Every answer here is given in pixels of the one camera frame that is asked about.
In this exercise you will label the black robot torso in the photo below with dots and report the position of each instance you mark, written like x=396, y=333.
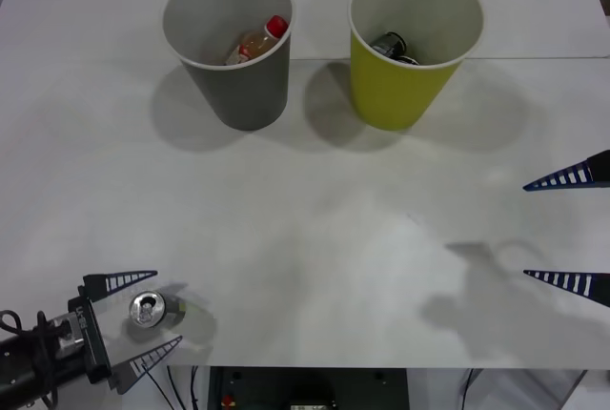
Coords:
x=286, y=388

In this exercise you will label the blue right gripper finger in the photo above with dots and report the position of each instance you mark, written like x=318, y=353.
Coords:
x=576, y=174
x=579, y=282

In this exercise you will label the plastic bottle with red cap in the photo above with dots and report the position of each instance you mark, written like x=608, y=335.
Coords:
x=255, y=43

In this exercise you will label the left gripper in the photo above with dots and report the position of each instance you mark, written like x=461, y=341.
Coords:
x=90, y=334

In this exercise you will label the black green drink can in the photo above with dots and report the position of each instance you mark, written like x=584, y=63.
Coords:
x=148, y=309
x=387, y=43

